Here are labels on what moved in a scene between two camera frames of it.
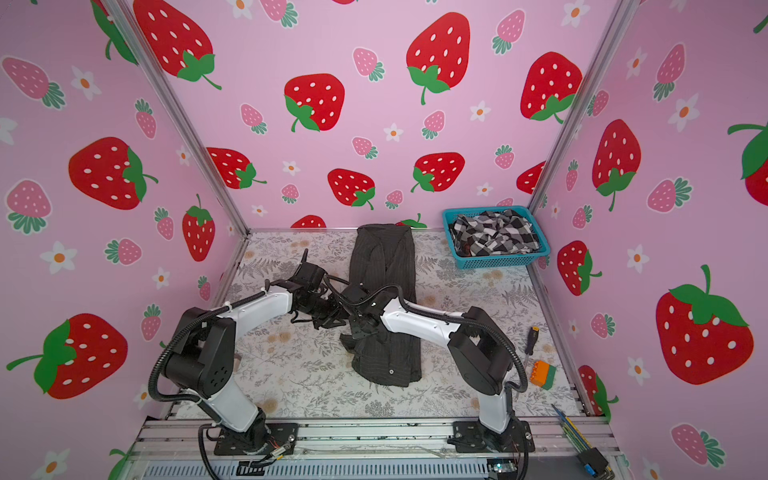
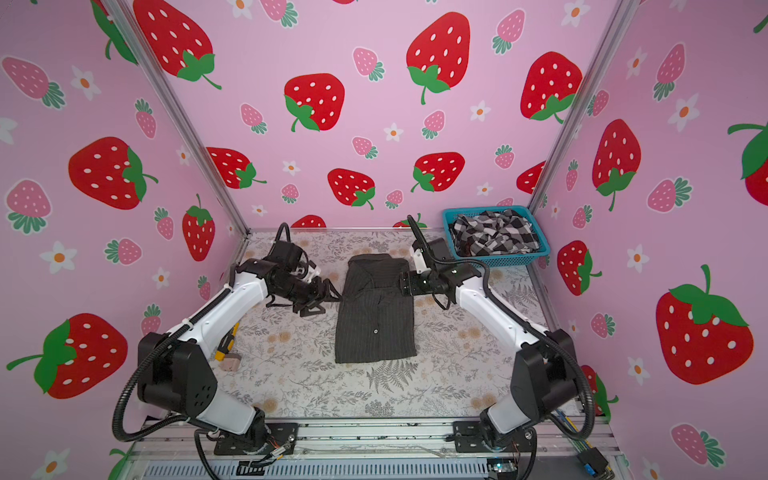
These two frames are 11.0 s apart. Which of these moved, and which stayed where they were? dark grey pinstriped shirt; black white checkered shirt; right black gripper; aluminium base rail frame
Moved: dark grey pinstriped shirt; right black gripper
Stayed: black white checkered shirt; aluminium base rail frame
